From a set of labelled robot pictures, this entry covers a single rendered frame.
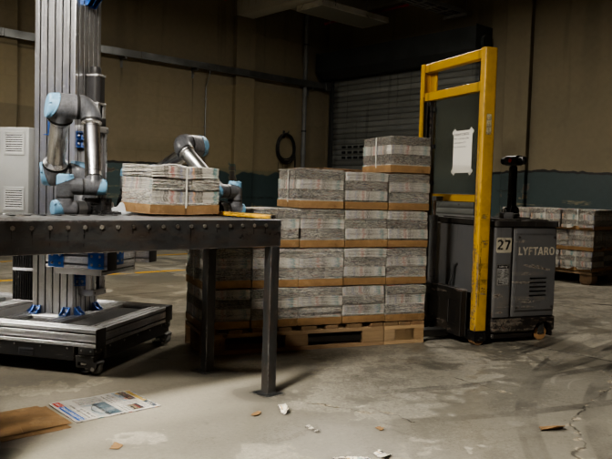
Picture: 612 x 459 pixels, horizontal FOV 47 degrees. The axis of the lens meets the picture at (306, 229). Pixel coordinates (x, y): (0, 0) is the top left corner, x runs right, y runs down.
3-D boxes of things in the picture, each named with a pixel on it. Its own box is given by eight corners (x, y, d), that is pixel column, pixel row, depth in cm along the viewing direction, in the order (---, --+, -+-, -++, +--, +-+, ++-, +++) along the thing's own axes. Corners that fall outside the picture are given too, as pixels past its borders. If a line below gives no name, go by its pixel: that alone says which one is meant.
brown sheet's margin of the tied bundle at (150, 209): (148, 210, 350) (148, 202, 350) (179, 214, 329) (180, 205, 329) (119, 210, 339) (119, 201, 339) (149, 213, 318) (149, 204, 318)
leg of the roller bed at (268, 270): (269, 391, 328) (272, 245, 324) (277, 393, 324) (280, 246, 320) (259, 392, 324) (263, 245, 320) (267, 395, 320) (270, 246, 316)
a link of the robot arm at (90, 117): (100, 102, 340) (105, 198, 329) (76, 100, 336) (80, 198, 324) (104, 92, 330) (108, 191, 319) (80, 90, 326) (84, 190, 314)
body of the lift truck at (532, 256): (429, 323, 511) (433, 214, 507) (491, 321, 532) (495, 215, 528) (489, 343, 447) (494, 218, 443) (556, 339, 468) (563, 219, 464)
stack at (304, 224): (183, 341, 426) (186, 204, 421) (356, 332, 471) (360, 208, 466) (198, 356, 390) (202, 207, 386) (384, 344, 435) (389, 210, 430)
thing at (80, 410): (128, 391, 321) (128, 389, 321) (161, 406, 299) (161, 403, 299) (48, 405, 296) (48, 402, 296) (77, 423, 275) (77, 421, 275)
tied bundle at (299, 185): (276, 207, 443) (277, 169, 442) (319, 208, 454) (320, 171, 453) (298, 209, 408) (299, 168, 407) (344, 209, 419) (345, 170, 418)
